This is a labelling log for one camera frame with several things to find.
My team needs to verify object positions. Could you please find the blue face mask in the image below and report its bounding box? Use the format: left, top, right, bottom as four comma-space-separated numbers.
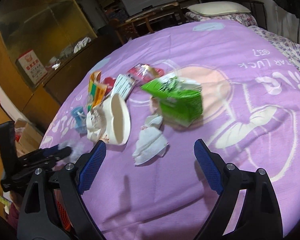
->
71, 106, 87, 134

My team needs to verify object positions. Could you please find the white tissue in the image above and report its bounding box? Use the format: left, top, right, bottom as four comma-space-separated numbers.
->
132, 114, 168, 166

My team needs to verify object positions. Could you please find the green paper carton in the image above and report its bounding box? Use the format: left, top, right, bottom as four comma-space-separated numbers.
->
141, 73, 203, 127

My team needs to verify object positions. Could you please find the colourful striped paper box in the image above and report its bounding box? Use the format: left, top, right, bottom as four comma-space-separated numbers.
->
87, 71, 107, 112

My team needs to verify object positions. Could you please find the white medicine box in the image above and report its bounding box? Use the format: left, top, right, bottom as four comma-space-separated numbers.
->
110, 74, 136, 101

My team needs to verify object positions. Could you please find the clear pink plastic bag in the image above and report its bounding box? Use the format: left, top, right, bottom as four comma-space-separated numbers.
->
127, 63, 165, 86

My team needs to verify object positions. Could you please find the red plastic trash basket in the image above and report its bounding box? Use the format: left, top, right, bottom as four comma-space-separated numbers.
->
54, 189, 71, 232

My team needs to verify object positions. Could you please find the cardboard box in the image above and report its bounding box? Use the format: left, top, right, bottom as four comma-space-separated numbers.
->
14, 119, 43, 157

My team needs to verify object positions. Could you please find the red white sign board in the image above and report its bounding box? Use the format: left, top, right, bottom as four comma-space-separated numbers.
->
17, 50, 47, 85

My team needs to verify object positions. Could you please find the red plastic jelly cup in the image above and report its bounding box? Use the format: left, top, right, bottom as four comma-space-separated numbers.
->
102, 77, 116, 95

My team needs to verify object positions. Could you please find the wooden glass cabinet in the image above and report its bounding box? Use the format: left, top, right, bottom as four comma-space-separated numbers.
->
0, 0, 120, 131

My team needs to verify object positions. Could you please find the white cloth on cabinet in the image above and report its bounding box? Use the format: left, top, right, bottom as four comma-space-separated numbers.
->
74, 37, 91, 54

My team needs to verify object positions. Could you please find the floral bed sheet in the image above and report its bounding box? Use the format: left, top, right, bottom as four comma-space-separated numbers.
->
248, 24, 300, 73

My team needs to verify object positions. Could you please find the floral folded quilt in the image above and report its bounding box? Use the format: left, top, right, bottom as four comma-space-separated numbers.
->
185, 12, 258, 27

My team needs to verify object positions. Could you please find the wooden armchair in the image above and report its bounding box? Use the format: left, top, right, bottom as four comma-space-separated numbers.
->
109, 1, 186, 44

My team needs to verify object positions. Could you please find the white pillow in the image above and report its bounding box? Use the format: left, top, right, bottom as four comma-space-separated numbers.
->
187, 1, 251, 16

